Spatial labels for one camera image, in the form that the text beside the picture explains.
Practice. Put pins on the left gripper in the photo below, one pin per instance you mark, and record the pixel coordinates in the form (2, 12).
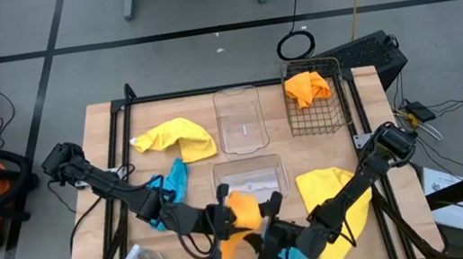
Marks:
(219, 222)

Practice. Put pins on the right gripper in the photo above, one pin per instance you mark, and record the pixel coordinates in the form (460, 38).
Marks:
(280, 236)

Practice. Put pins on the orange microfiber towel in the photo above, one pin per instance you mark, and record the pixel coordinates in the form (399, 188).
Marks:
(245, 211)
(305, 87)

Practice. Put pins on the yellow microfiber towel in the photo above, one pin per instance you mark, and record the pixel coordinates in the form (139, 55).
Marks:
(183, 138)
(320, 182)

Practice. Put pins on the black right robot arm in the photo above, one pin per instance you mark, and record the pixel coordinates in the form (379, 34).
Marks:
(357, 184)

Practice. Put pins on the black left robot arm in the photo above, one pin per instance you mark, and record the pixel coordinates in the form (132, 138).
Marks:
(107, 183)

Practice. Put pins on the clear plastic bin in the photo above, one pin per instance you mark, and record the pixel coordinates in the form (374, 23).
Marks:
(247, 175)
(241, 119)

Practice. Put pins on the white paper scrap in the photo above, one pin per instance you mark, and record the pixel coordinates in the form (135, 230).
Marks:
(220, 50)
(217, 34)

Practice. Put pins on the white paper sheet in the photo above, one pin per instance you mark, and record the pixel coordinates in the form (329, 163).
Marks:
(457, 216)

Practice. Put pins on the black power adapter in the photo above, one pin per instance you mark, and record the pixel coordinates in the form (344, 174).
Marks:
(420, 112)

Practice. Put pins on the black computer tower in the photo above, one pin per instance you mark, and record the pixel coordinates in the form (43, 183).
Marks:
(366, 53)

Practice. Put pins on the black metal table frame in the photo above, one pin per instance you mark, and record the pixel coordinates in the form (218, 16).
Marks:
(163, 96)

